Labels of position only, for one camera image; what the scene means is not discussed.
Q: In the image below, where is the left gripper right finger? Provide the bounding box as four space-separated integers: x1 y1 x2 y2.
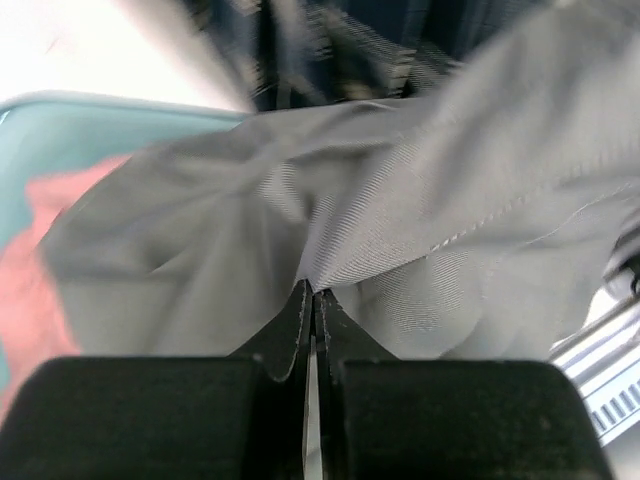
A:
314 292 612 479

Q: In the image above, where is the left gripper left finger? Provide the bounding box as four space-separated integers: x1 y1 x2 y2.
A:
1 282 308 479

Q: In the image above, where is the grey skirt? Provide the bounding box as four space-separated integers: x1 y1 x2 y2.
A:
41 1 639 359

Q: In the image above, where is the pink pleated skirt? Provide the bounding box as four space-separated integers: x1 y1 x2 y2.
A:
1 156 128 408

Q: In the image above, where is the navy plaid skirt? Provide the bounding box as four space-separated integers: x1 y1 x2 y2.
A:
185 0 536 111

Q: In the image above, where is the teal plastic bin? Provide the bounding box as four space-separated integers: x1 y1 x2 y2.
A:
0 89 251 401

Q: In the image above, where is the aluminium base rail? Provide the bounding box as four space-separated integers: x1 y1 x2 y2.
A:
549 284 639 397

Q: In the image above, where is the slotted cable duct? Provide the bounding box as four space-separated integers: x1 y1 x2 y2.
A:
580 369 640 446

